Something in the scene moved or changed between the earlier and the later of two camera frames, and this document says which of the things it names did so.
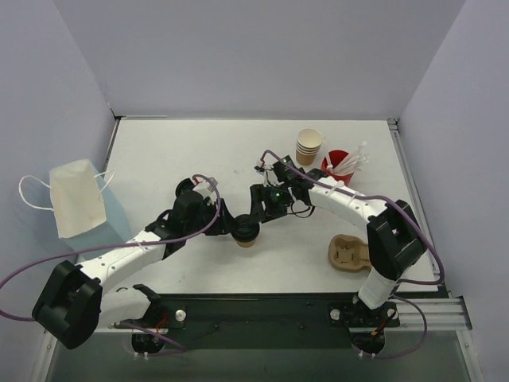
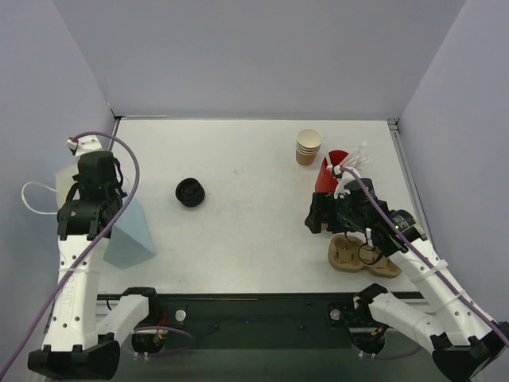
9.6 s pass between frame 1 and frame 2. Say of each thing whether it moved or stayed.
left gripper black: moved
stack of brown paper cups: stayed
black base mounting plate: stayed
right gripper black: moved
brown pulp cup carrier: stayed
